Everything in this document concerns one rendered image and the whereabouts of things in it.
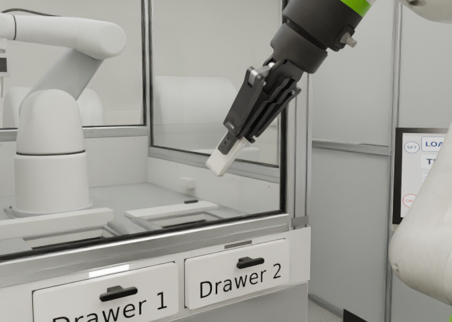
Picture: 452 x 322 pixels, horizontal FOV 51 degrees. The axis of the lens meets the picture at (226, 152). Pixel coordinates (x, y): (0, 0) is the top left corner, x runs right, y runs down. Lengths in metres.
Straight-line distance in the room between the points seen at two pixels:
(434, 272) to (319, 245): 2.32
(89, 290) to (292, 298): 0.56
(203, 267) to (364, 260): 1.84
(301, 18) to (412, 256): 0.43
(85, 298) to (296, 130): 0.63
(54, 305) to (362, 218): 2.09
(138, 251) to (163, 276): 0.08
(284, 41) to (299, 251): 0.74
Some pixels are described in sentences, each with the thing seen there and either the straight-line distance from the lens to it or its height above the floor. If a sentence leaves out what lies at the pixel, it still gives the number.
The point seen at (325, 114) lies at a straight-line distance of 2.96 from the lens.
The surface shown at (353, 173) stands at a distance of 2.80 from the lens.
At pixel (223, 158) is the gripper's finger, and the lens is 0.70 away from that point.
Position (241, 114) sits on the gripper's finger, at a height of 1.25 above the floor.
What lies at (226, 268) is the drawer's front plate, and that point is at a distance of 1.12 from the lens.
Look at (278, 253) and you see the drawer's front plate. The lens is 1.21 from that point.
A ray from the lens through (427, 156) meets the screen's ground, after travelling 1.41.
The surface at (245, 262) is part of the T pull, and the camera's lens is 1.10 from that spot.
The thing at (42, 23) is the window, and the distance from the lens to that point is 0.94.
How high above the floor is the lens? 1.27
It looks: 6 degrees down
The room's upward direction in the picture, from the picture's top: straight up
